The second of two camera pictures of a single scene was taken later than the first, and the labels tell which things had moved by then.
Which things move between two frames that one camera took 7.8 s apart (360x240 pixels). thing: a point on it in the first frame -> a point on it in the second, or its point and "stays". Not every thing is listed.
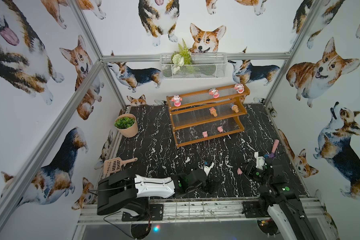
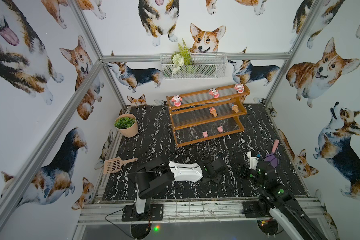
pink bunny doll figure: [214, 92] stays
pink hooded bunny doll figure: [177, 100] stays
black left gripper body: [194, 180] -> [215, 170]
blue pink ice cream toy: [235, 108] stays
